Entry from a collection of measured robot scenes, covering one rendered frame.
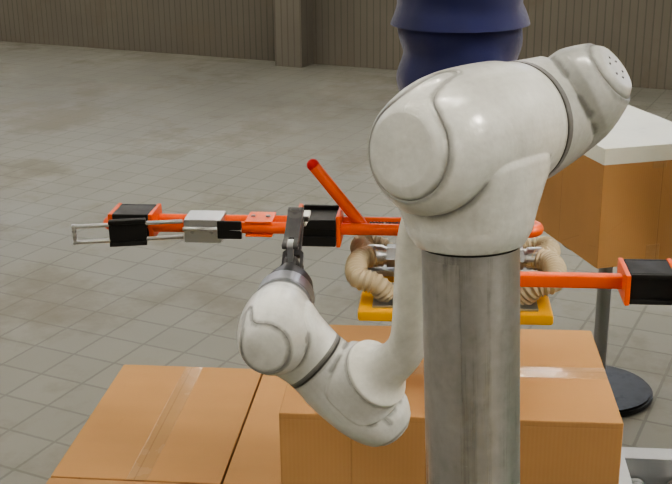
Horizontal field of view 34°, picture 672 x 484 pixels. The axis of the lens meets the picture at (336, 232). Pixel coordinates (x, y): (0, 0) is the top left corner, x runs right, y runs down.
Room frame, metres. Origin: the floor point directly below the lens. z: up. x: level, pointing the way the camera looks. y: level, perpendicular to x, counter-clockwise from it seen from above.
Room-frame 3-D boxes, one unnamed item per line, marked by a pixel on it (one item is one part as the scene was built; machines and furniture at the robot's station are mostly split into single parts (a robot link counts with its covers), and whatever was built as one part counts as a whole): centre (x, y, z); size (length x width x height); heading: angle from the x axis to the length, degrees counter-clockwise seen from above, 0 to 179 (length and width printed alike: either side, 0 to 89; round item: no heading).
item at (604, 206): (3.62, -0.96, 0.82); 0.60 x 0.40 x 0.40; 14
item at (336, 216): (1.91, 0.03, 1.23); 0.10 x 0.08 x 0.06; 175
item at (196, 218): (1.93, 0.24, 1.22); 0.07 x 0.07 x 0.04; 85
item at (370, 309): (1.79, -0.21, 1.12); 0.34 x 0.10 x 0.05; 85
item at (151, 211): (1.95, 0.38, 1.23); 0.08 x 0.07 x 0.05; 85
